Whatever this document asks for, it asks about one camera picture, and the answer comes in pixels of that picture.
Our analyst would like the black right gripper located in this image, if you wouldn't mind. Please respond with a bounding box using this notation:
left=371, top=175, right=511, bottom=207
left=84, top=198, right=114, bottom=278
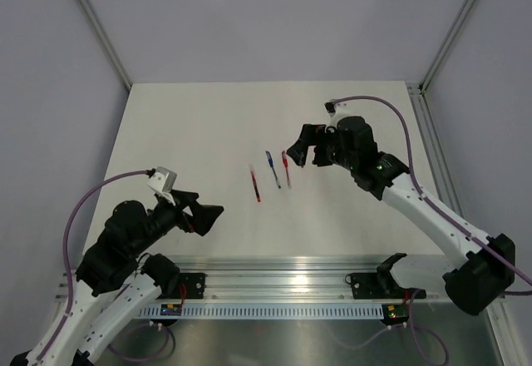
left=288, top=124, right=357, bottom=171

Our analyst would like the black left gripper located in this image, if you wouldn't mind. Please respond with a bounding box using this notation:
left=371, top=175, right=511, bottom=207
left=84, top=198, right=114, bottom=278
left=130, top=189, right=223, bottom=256

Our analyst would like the red gel pen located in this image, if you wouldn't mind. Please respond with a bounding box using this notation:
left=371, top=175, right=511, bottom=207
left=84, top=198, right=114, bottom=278
left=281, top=151, right=292, bottom=189

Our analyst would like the blue ballpoint pen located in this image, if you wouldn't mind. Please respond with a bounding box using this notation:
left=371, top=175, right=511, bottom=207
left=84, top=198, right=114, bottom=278
left=265, top=151, right=282, bottom=189

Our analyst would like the red marker pen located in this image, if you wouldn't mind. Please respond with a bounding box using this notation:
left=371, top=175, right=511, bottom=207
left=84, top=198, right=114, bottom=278
left=249, top=164, right=262, bottom=203

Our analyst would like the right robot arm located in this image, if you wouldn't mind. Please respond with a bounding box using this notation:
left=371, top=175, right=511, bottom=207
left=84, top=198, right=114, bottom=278
left=287, top=116, right=515, bottom=315

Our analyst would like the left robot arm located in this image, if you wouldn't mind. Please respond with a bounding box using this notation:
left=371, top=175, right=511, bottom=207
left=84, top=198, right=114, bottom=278
left=11, top=190, right=224, bottom=365

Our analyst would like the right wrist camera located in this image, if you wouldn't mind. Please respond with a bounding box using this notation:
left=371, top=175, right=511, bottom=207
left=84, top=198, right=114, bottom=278
left=324, top=101, right=353, bottom=126

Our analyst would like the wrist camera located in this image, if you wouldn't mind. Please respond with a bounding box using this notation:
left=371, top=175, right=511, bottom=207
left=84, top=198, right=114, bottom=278
left=147, top=166, right=177, bottom=205
left=324, top=101, right=353, bottom=126

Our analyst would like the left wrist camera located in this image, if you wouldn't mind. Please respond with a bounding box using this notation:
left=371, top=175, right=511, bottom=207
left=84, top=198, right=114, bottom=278
left=147, top=166, right=177, bottom=205

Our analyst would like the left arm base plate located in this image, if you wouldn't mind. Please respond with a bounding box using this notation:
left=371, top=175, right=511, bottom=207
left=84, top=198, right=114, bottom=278
left=158, top=272, right=207, bottom=300

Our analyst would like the aluminium rail base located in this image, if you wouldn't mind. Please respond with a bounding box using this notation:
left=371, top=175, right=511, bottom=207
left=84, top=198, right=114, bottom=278
left=53, top=255, right=506, bottom=303

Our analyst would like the white slotted cable duct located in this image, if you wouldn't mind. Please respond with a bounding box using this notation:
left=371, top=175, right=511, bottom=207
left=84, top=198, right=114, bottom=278
left=136, top=303, right=384, bottom=320

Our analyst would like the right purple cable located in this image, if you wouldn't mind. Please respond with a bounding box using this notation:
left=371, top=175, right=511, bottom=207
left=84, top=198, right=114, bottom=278
left=328, top=95, right=532, bottom=361

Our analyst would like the right side aluminium rail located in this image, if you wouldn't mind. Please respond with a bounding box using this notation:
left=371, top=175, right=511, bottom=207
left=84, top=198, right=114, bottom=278
left=406, top=82, right=464, bottom=216

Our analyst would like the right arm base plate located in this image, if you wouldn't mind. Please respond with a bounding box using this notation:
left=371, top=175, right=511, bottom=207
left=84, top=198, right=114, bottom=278
left=344, top=272, right=416, bottom=300

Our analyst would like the right aluminium frame post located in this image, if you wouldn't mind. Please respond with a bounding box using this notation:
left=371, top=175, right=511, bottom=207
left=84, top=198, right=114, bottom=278
left=419, top=0, right=480, bottom=96

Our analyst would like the aluminium frame post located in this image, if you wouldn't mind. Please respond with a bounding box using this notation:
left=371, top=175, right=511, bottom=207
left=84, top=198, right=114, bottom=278
left=419, top=0, right=480, bottom=96
left=74, top=0, right=133, bottom=92

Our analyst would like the left aluminium frame post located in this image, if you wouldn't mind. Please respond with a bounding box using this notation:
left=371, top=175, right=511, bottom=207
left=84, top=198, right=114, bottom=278
left=74, top=0, right=133, bottom=92

